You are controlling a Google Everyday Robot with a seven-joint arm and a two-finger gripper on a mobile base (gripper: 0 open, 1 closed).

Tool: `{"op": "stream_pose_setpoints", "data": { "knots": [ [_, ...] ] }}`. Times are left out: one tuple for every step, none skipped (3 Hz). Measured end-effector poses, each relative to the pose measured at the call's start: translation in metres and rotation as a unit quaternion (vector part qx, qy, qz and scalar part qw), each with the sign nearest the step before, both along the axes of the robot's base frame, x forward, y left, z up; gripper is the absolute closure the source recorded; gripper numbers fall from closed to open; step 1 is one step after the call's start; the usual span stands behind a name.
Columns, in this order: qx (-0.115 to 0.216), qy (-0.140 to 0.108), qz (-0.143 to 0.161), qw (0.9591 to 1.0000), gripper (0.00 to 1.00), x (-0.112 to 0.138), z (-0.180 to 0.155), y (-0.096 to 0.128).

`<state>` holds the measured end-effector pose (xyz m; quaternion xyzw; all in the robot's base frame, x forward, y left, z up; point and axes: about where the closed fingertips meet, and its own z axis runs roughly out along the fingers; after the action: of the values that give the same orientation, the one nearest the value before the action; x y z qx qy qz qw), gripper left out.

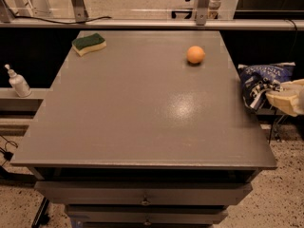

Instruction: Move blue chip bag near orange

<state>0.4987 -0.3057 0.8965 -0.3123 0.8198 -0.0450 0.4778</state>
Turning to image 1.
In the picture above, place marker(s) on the grey drawer cabinet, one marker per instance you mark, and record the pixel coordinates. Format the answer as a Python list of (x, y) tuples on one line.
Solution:
[(135, 120)]

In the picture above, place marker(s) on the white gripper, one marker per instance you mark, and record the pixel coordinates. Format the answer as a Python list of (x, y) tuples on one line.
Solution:
[(285, 101)]

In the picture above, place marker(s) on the white pump bottle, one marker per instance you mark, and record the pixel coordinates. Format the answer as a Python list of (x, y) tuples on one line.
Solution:
[(18, 83)]

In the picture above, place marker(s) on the drawer knob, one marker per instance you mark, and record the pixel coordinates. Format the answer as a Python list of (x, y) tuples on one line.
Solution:
[(145, 202), (147, 223)]

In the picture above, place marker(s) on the metal frame bracket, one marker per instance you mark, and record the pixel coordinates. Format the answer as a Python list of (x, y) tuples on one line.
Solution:
[(80, 11), (201, 11)]

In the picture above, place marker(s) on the blue chip bag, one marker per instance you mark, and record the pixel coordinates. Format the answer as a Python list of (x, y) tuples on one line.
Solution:
[(256, 80)]

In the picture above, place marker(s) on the lower drawer knob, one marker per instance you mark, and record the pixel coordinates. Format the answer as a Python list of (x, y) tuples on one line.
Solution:
[(147, 223)]

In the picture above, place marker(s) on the orange fruit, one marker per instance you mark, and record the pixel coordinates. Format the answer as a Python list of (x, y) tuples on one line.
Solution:
[(195, 55)]

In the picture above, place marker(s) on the green and yellow sponge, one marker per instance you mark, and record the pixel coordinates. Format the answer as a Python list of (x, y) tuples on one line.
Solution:
[(89, 43)]

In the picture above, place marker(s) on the metal frame bracket left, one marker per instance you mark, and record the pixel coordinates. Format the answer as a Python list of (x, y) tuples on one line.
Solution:
[(80, 11)]

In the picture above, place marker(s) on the metal frame bracket right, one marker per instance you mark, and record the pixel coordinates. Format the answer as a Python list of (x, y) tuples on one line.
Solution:
[(201, 11)]

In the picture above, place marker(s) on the upper drawer knob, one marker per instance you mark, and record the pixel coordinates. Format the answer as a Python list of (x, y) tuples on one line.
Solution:
[(145, 202)]

